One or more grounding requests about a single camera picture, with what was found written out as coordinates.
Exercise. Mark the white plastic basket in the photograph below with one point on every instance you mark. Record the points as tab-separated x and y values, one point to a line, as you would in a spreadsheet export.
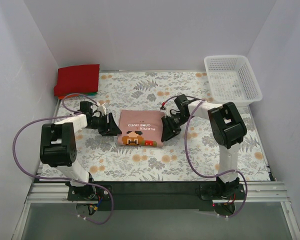
232	79

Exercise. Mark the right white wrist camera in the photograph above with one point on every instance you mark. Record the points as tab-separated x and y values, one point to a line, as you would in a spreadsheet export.
168	110

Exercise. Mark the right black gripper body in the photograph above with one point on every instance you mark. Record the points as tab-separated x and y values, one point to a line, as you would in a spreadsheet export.
172	124

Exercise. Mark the red folded t shirt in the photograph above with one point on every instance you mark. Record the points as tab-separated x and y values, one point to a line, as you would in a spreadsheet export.
83	79

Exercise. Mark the green folded t shirt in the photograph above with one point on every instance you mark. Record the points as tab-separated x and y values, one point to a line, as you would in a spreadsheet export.
90	93

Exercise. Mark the orange folded t shirt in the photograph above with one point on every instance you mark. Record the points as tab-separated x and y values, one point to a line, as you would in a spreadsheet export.
71	95

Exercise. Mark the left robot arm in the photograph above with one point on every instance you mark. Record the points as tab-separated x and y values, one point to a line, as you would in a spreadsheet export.
58	145

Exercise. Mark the pink t shirt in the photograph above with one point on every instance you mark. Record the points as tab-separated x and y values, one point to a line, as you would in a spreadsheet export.
141	128

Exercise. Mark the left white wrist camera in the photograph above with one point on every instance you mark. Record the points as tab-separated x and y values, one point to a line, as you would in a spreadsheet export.
101	110

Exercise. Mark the floral table mat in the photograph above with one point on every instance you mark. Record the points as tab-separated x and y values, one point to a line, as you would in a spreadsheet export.
193	155

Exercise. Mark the aluminium frame rail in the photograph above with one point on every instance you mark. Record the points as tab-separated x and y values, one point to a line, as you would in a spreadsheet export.
257	191

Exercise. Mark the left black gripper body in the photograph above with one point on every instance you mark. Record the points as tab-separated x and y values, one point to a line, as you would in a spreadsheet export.
107	123

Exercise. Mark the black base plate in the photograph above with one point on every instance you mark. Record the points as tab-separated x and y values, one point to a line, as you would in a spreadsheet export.
169	195

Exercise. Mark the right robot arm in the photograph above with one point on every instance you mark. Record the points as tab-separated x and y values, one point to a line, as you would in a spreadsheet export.
228	130

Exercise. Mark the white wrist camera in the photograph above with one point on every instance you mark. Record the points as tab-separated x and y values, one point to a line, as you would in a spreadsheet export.
168	110
101	110

